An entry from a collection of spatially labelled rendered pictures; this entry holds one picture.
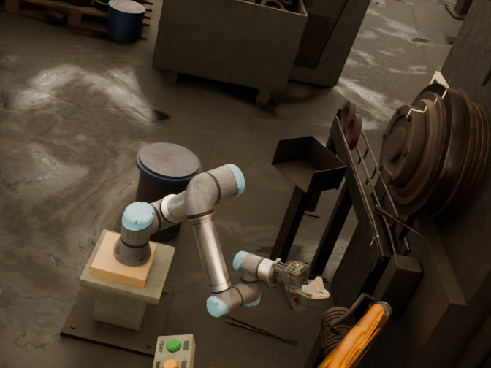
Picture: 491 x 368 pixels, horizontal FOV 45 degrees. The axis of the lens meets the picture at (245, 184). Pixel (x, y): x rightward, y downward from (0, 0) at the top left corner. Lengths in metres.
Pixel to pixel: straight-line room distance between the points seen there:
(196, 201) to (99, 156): 1.72
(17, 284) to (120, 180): 0.95
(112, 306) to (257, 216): 1.19
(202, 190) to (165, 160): 0.95
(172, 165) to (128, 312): 0.75
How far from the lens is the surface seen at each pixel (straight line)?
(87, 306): 2.72
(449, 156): 1.98
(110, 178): 3.47
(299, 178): 2.74
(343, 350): 1.79
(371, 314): 1.93
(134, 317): 2.60
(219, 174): 2.04
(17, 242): 3.02
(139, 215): 2.32
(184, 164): 2.92
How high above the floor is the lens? 2.03
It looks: 34 degrees down
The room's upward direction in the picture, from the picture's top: 17 degrees clockwise
